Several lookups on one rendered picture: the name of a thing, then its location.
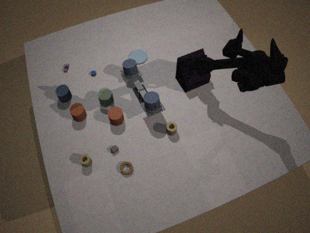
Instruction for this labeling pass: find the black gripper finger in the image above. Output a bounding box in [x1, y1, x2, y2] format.
[227, 29, 243, 54]
[268, 38, 284, 69]

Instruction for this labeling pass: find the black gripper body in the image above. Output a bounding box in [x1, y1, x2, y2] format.
[223, 39, 288, 79]

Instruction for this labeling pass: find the dark blue cylinder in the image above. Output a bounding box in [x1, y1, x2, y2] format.
[123, 59, 138, 76]
[144, 92, 160, 111]
[55, 84, 72, 103]

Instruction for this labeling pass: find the dark green cylinder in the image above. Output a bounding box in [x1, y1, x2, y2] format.
[98, 88, 114, 107]

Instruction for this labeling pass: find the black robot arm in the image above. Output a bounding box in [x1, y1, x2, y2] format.
[189, 55, 285, 92]

